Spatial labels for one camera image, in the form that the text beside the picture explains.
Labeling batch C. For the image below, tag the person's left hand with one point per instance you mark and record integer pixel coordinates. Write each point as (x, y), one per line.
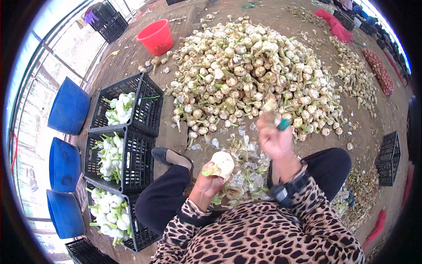
(206, 188)

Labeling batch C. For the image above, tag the person's right hand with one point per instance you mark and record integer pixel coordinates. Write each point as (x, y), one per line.
(275, 142)

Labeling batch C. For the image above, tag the person's left fingers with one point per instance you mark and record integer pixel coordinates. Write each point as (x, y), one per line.
(224, 181)

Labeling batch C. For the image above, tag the person's left thumb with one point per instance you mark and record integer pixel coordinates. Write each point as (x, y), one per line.
(208, 168)

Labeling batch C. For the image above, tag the person's right fingers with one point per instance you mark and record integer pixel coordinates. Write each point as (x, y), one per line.
(267, 122)

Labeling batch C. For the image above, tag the peeled white garlic bulb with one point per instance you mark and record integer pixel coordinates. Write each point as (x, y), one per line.
(223, 162)

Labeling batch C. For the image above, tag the pile of garlic peels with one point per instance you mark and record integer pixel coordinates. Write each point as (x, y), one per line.
(247, 178)

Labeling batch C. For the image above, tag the large pile of unpeeled garlic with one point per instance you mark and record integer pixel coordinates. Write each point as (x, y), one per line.
(250, 72)

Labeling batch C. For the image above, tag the person's legs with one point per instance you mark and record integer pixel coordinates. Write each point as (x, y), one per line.
(161, 198)

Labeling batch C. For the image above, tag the black wrist band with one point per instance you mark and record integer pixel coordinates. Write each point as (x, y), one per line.
(287, 192)

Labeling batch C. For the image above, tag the person's body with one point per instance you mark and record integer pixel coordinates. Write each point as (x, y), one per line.
(257, 237)

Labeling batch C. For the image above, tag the black plastic crate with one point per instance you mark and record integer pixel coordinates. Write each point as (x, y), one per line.
(85, 252)
(136, 158)
(388, 158)
(141, 232)
(148, 109)
(344, 19)

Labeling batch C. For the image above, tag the small pile of unpeeled garlic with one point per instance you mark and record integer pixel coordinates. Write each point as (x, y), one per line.
(356, 76)

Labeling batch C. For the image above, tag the heap of peeled garlic bulbs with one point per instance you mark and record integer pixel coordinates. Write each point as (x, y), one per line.
(120, 109)
(110, 214)
(108, 156)

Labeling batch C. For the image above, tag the empty red mesh bag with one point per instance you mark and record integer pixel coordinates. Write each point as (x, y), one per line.
(375, 229)
(338, 28)

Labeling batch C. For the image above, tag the pile of garlic stem trimmings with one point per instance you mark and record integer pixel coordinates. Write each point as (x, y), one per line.
(361, 194)

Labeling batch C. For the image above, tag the red mesh sack of garlic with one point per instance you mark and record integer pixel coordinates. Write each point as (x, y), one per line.
(379, 71)

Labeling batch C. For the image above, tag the red plastic bucket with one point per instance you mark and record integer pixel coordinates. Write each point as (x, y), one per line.
(156, 38)

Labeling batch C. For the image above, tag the blue plastic barrel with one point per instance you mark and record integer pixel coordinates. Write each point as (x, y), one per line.
(64, 165)
(65, 214)
(69, 107)

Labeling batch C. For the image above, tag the stack of black crates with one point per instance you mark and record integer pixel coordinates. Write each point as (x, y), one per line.
(110, 21)

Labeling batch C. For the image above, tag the metal framed window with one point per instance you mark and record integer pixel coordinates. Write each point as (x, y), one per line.
(36, 82)

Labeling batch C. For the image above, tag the purple cloth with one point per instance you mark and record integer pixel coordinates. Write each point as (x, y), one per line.
(90, 15)

